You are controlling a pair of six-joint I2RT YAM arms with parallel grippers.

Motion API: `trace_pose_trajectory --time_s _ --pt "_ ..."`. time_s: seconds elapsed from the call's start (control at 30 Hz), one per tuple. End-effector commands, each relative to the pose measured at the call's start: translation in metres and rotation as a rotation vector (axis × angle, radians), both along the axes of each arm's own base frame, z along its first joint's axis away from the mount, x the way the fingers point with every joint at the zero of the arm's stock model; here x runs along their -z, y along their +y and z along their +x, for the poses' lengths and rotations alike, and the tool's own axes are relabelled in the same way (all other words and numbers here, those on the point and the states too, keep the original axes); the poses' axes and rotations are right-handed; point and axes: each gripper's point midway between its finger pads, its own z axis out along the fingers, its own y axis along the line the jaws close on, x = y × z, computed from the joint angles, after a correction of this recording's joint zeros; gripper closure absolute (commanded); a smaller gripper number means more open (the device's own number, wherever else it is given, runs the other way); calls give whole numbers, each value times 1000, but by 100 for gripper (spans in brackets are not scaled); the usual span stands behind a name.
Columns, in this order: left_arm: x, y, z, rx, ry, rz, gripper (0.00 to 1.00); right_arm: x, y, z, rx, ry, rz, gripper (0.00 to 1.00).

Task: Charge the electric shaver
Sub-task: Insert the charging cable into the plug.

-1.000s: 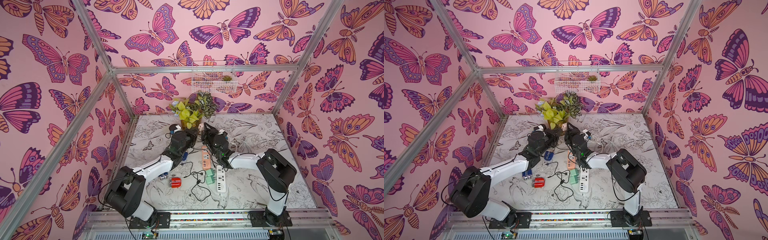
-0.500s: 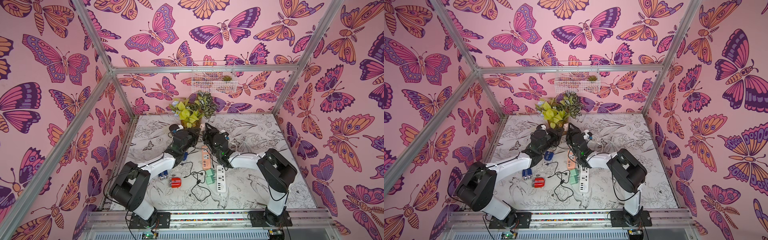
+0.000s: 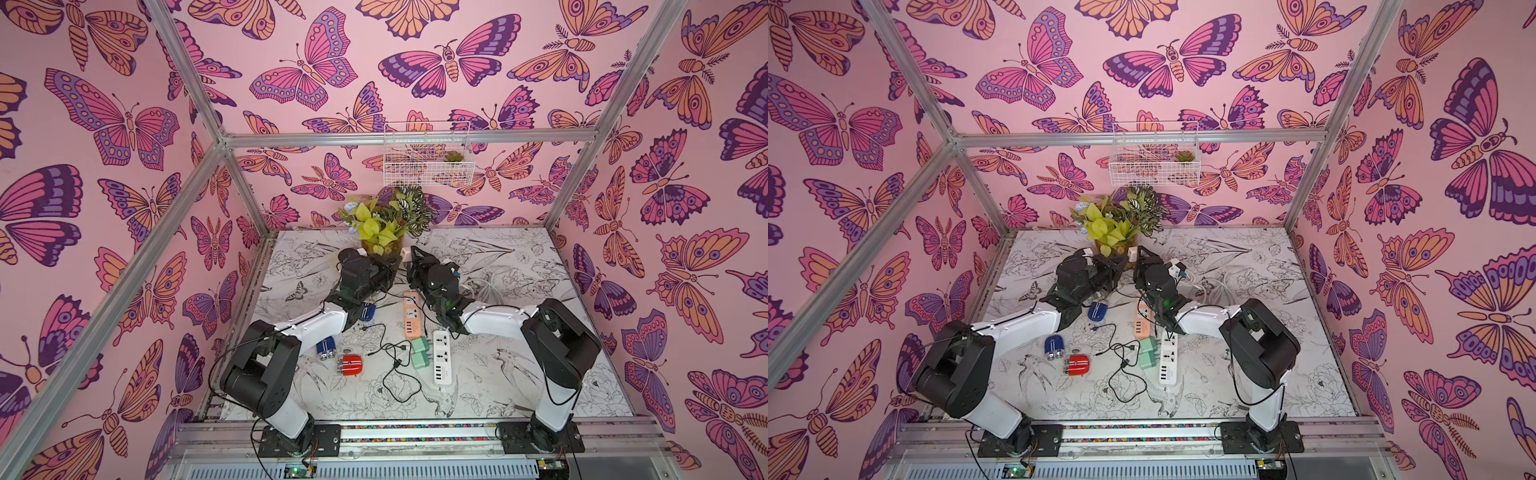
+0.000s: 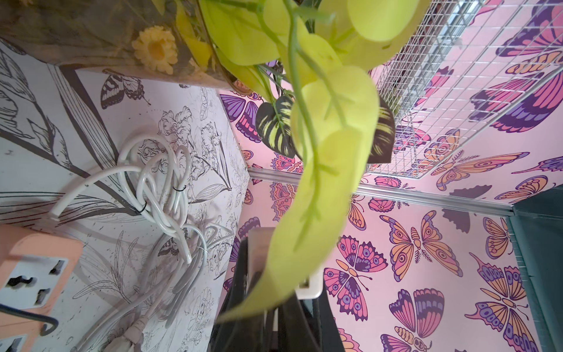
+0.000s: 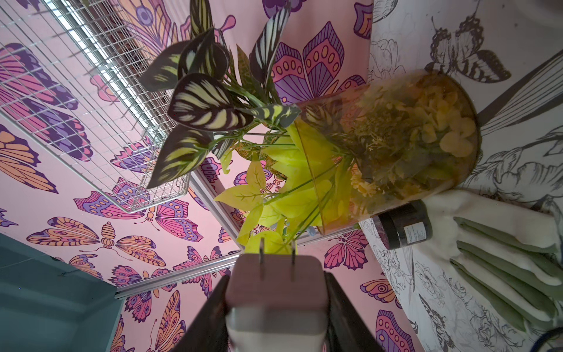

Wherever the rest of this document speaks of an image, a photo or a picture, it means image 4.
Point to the pink power strip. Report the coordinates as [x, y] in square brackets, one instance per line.
[35, 268]

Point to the potted green artificial plant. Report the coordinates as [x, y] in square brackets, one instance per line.
[324, 52]

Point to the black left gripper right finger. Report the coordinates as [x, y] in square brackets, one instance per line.
[308, 325]

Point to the pink USB charger adapter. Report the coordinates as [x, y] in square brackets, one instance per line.
[259, 242]

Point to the white wire wall basket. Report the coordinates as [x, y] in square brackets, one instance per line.
[471, 65]

